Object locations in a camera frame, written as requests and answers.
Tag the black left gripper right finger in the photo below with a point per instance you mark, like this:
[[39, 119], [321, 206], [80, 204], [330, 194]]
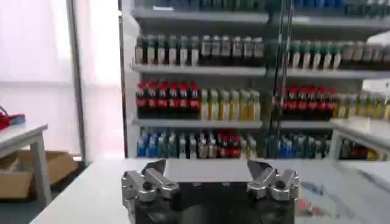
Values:
[[268, 182]]

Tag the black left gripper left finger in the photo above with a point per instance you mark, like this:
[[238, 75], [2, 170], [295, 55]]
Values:
[[158, 182]]

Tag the shelf unit with drink bottles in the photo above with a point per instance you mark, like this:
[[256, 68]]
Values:
[[310, 100], [198, 100]]

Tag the brown cardboard box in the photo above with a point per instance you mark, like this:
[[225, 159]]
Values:
[[58, 165]]

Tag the white table with grey legs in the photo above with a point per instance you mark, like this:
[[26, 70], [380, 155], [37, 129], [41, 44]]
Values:
[[359, 131]]

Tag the white side table with clothes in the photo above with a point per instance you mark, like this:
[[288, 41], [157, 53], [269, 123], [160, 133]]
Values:
[[27, 134]]

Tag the red cloth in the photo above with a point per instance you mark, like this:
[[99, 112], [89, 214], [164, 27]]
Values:
[[7, 119]]

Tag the grey window frame post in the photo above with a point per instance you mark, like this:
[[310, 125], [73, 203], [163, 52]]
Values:
[[76, 76]]

